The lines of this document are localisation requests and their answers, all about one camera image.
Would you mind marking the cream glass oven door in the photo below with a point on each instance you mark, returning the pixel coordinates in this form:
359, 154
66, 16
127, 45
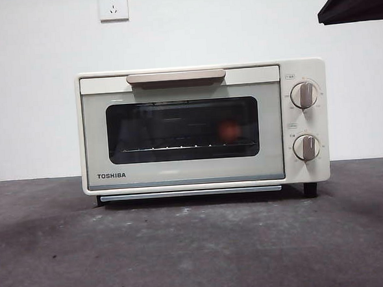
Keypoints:
187, 173

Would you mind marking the white wall socket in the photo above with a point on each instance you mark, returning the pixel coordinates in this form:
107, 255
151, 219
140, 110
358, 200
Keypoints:
113, 11

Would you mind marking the cream Toshiba toaster oven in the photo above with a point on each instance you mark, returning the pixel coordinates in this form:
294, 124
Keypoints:
322, 125

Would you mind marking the cream oven knob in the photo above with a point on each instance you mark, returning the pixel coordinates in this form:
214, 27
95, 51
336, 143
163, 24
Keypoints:
306, 147
304, 95

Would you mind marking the brown egg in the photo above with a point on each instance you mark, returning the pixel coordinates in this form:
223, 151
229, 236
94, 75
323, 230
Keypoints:
229, 131

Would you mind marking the silver crumb tray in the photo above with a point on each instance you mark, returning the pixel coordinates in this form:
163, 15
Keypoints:
181, 194

